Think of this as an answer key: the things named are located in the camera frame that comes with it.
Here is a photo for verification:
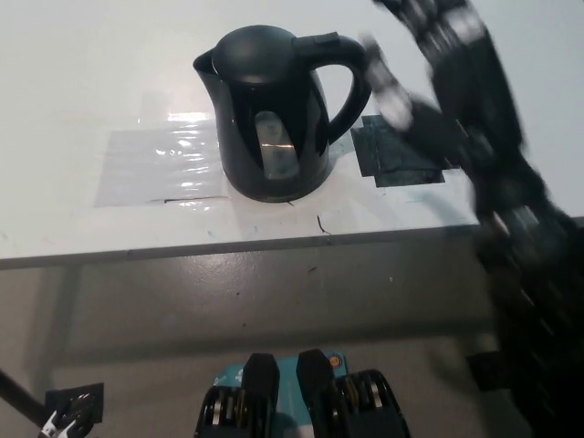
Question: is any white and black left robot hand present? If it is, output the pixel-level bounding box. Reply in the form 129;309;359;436
38;394;92;438

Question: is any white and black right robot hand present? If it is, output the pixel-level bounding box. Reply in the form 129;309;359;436
359;0;527;183

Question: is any black electric kettle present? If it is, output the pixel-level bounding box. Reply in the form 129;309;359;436
193;26;373;204

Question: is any black floor marker patch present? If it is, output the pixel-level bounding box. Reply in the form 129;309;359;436
44;381;105;430
465;350;503;393

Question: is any black tape patch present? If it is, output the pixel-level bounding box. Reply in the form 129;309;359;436
349;113;446;187

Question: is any clear tape patch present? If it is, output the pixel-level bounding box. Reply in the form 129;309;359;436
93;118;229;209

